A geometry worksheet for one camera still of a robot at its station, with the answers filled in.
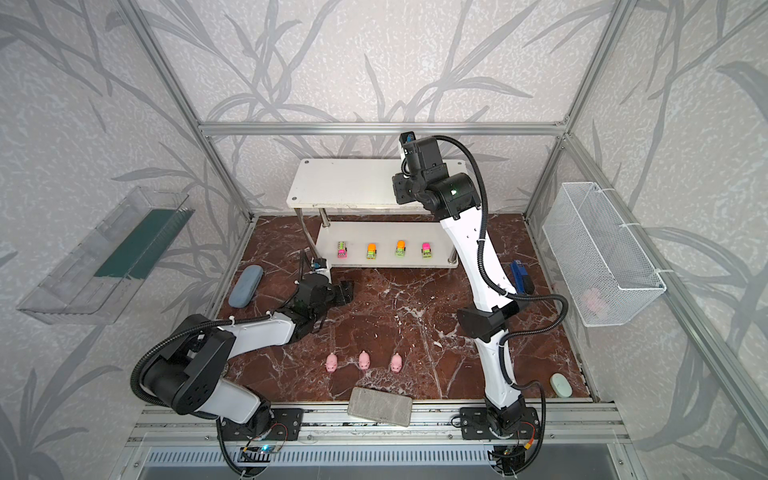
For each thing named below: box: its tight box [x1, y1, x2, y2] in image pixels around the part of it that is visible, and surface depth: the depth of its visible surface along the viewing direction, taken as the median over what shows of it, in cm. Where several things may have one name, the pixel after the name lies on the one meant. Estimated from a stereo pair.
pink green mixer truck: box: [421, 242, 432, 259], surface depth 101 cm
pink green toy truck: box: [337, 241, 349, 259], surface depth 101 cm
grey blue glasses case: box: [228, 264, 263, 309], surface depth 98 cm
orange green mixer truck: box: [395, 240, 407, 258], surface depth 102 cm
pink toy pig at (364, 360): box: [358, 350, 371, 370], surface depth 84 cm
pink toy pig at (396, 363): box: [390, 352, 403, 373], surface depth 84 cm
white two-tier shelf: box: [286, 158, 468, 269], surface depth 100 cm
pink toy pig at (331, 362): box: [324, 352, 338, 373], surface depth 84 cm
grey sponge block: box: [347, 386, 413, 427], surface depth 75 cm
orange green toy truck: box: [366, 243, 377, 260], surface depth 101 cm
